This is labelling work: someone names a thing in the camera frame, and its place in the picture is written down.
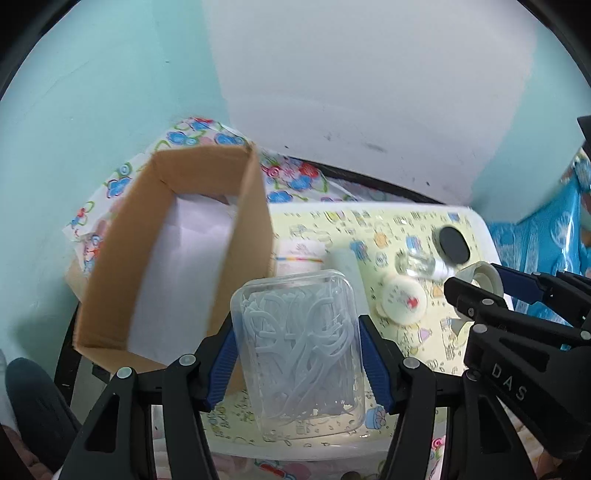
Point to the clear glass pump bottle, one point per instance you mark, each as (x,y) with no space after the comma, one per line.
(416,264)

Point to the black oval compact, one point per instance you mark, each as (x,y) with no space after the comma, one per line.
(451,245)

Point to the clear plastic floss pick box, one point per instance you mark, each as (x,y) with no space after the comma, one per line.
(299,346)

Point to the floral patterned cloth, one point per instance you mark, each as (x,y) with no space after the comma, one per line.
(286,180)

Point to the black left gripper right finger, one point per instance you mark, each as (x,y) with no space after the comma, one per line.
(481,441)

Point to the white paper box liner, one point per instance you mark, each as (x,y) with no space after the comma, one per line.
(172,309)

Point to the white tube with rainbow label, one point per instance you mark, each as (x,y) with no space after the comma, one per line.
(295,256)

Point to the brown cardboard box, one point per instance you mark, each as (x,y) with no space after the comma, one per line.
(231,174)

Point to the dark clothed person leg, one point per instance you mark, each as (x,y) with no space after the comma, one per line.
(46,426)

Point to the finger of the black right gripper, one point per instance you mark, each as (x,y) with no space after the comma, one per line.
(566,294)
(499,315)

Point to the white tape roll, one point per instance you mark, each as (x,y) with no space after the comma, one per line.
(475,283)

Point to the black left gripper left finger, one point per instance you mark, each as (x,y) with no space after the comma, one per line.
(117,439)

